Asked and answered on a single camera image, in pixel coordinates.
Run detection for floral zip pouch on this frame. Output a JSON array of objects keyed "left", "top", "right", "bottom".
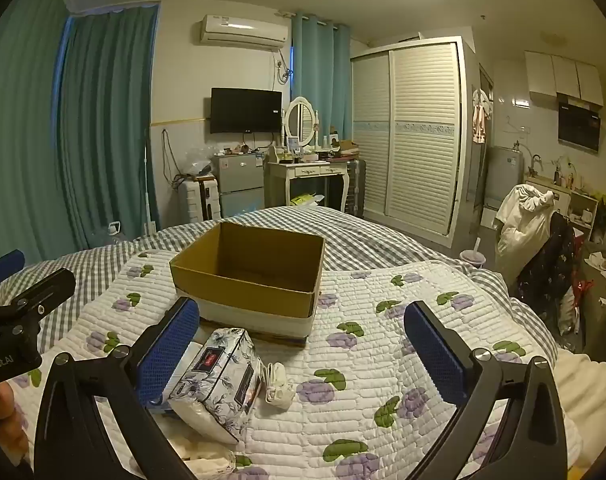
[{"left": 168, "top": 328, "right": 263, "bottom": 445}]

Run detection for white socks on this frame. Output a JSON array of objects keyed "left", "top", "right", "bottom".
[{"left": 265, "top": 362, "right": 295, "bottom": 411}]

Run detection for left human hand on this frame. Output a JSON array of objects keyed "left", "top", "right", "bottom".
[{"left": 0, "top": 382, "right": 28, "bottom": 466}]

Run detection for brown cardboard box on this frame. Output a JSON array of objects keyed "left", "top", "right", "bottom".
[{"left": 169, "top": 222, "right": 326, "bottom": 341}]

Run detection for white suitcase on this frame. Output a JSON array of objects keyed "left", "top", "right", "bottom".
[{"left": 178, "top": 176, "right": 222, "bottom": 223}]

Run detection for white floral quilt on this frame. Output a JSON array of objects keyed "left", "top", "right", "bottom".
[{"left": 10, "top": 250, "right": 558, "bottom": 479}]

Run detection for large teal curtain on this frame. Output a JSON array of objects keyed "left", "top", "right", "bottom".
[{"left": 0, "top": 0, "right": 158, "bottom": 263}]

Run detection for purple drink cup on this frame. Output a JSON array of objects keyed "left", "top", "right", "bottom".
[{"left": 459, "top": 236, "right": 486, "bottom": 269}]

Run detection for small grey fridge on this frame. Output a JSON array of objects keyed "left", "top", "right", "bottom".
[{"left": 212, "top": 154, "right": 265, "bottom": 218}]

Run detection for white jacket on chair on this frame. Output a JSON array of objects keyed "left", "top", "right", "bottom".
[{"left": 494, "top": 184, "right": 554, "bottom": 282}]

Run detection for grey checked bed sheet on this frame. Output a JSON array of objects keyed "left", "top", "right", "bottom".
[{"left": 0, "top": 206, "right": 559, "bottom": 361}]

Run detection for white dressing table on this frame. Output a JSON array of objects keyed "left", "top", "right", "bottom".
[{"left": 268, "top": 160, "right": 350, "bottom": 212}]

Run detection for dark grey suitcase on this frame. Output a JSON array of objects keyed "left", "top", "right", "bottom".
[{"left": 345, "top": 159, "right": 367, "bottom": 218}]

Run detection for grey washing machine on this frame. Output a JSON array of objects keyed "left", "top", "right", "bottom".
[{"left": 484, "top": 146, "right": 524, "bottom": 210}]

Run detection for oval vanity mirror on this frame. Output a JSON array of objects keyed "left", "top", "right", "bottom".
[{"left": 283, "top": 96, "right": 320, "bottom": 153}]

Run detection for white air conditioner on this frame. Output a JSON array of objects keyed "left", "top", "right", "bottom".
[{"left": 201, "top": 15, "right": 288, "bottom": 51}]

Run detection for black range hood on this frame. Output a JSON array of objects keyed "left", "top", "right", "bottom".
[{"left": 558, "top": 96, "right": 601, "bottom": 154}]

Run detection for narrow teal curtain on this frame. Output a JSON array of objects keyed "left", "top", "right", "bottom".
[{"left": 291, "top": 13, "right": 352, "bottom": 139}]

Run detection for white louvered wardrobe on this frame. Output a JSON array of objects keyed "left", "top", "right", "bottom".
[{"left": 350, "top": 36, "right": 480, "bottom": 248}]

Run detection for white upper cabinets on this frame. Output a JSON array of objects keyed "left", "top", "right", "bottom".
[{"left": 524, "top": 51, "right": 603, "bottom": 107}]

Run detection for black wall television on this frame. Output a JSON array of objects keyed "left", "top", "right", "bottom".
[{"left": 210, "top": 88, "right": 282, "bottom": 133}]

